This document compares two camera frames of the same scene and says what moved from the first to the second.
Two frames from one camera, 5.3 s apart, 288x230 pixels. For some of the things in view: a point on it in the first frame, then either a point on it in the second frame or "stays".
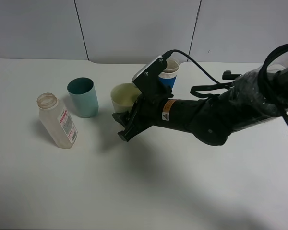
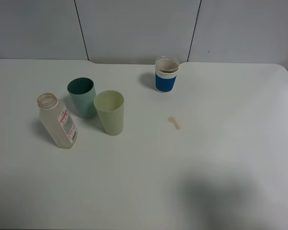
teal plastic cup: (82, 92) stays
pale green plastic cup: (123, 96) -> (110, 104)
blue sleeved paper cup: (168, 76) stays
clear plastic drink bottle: (55, 121) stays
